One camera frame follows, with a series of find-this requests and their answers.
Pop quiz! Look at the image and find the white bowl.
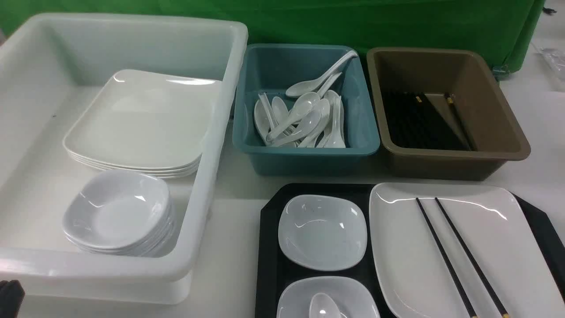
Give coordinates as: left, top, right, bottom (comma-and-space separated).
277, 194, 369, 272
276, 276, 380, 318

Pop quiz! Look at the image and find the black serving tray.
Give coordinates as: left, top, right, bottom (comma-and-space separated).
255, 183, 565, 318

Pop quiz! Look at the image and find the blue binder clip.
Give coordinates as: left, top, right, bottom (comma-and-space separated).
492, 64, 512, 81

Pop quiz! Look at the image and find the pile of white spoons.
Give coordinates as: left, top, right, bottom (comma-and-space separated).
253, 72, 343, 148

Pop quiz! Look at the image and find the long white spoon on top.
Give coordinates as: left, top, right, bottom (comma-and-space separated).
285, 50, 358, 98

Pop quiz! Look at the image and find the large white square plate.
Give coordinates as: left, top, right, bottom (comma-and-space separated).
369, 182, 565, 318

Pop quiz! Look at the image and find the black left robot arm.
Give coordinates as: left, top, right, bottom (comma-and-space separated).
0, 280, 26, 318

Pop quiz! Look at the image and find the green backdrop cloth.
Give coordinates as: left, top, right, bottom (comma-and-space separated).
0, 0, 545, 72

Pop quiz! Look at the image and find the teal plastic bin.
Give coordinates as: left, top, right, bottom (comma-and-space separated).
232, 43, 380, 176

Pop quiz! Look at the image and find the large white plastic tub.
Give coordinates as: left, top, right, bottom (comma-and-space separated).
0, 13, 248, 304

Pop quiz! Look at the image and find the black chopstick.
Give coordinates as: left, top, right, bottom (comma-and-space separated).
434, 197, 510, 318
415, 197, 478, 318

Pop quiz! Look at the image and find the stack of white square plates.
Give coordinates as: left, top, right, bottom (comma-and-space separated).
62, 70, 223, 178

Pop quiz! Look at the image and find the brown plastic bin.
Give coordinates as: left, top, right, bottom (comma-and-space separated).
366, 48, 531, 181

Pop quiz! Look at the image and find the clear plastic bag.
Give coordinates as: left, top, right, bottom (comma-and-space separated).
539, 48, 565, 81

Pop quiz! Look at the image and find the pile of black chopsticks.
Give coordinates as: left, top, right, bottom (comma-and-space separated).
382, 92, 476, 151

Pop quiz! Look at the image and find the stack of white bowls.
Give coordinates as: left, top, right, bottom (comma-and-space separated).
62, 170, 177, 257

